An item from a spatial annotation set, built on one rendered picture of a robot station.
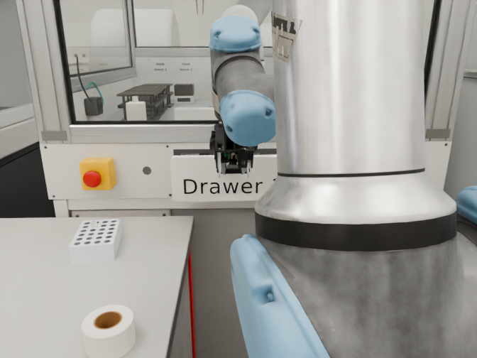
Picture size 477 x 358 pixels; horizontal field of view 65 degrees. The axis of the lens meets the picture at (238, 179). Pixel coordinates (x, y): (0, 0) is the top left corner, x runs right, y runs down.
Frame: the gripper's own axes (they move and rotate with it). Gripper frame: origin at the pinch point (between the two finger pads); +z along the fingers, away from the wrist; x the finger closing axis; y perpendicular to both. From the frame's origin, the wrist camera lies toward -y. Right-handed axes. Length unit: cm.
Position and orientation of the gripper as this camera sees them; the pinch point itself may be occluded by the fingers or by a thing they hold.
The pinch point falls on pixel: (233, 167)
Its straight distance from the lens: 83.6
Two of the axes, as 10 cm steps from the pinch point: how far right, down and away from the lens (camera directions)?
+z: -0.2, 6.0, 8.0
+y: 0.3, 8.0, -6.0
